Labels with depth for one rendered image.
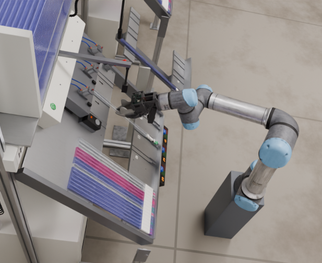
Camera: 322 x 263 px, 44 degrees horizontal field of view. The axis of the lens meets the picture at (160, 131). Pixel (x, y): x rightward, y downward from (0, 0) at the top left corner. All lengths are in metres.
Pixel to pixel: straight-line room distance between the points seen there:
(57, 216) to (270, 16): 2.98
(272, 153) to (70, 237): 0.94
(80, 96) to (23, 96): 0.41
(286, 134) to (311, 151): 1.65
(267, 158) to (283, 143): 0.09
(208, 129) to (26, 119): 1.98
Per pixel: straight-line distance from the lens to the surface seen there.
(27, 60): 1.03
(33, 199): 1.94
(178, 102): 1.63
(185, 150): 2.86
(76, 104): 1.48
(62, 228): 1.87
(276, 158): 1.60
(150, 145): 1.92
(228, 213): 2.29
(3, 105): 1.20
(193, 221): 2.63
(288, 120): 1.67
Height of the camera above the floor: 2.38
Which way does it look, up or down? 55 degrees down
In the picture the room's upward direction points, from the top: 17 degrees clockwise
